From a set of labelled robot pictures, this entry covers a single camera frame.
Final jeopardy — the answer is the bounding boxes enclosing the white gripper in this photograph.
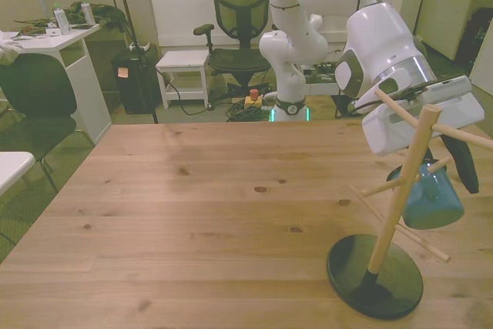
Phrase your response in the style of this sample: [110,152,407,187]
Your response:
[362,92,486,195]

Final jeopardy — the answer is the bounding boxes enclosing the blue enamel mug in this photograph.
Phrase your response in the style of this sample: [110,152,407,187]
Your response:
[401,158,466,231]

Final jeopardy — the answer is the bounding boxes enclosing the wooden mug tree black base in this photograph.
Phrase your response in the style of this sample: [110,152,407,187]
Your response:
[326,87,493,321]

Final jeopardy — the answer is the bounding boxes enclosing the black bag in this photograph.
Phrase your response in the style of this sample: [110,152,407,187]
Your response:
[457,6,493,72]

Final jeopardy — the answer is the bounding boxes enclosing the white leaning panel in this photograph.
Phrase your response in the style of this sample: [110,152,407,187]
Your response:
[407,0,469,62]

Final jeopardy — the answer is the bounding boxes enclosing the yellow emergency stop button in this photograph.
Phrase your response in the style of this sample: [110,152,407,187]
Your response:
[243,88,265,111]

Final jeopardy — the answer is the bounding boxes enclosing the black mesh office chair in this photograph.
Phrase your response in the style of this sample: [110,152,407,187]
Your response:
[193,0,277,89]

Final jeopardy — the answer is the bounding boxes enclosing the white small stool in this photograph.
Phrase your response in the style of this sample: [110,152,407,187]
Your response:
[155,49,212,111]

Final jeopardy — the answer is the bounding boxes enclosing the black box with sticky note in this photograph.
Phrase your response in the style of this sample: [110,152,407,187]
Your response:
[111,52,163,116]

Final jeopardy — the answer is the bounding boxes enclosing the black tripod stand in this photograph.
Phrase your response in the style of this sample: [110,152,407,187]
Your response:
[93,0,160,125]

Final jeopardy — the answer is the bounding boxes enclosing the white desk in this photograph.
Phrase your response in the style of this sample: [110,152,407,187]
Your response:
[0,22,114,146]

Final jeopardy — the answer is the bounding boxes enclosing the green camouflage cloth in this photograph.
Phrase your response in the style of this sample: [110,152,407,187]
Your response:
[62,1,129,32]

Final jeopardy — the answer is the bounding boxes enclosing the clear plastic bottle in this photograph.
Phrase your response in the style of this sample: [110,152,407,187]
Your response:
[52,2,72,36]
[79,0,96,27]

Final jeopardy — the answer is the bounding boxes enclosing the black plastic chair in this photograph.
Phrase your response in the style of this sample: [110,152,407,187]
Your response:
[0,52,96,192]

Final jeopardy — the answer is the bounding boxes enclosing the white table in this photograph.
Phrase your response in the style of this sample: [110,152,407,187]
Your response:
[0,150,36,196]

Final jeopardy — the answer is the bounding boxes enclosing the white cloth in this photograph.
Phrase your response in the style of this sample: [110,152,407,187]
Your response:
[0,29,25,67]

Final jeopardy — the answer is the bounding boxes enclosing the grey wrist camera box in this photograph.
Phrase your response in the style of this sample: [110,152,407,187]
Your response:
[396,75,472,104]

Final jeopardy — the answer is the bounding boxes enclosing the floor electronics with wires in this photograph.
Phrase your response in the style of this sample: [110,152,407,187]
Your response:
[300,60,342,86]

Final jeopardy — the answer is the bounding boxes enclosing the black floor cable bundle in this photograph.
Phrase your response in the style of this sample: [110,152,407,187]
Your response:
[224,99,273,123]

